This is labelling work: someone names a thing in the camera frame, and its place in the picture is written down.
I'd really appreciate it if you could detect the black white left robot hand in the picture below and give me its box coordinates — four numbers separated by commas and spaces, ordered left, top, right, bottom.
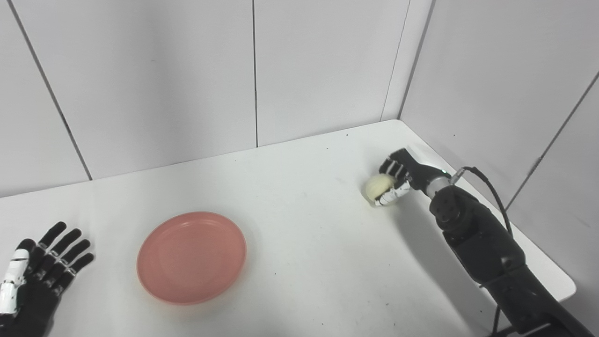
0, 221, 95, 337

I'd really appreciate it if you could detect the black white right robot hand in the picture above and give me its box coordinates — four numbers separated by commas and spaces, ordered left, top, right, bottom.
374, 148, 452, 207

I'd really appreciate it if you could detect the white steamed bun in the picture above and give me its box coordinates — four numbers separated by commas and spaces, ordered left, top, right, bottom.
365, 173, 396, 204

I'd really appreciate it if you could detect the pink round plate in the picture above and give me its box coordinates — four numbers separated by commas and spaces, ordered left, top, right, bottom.
136, 212, 247, 306

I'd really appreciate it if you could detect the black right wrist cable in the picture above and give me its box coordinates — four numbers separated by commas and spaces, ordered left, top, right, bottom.
450, 166, 514, 337

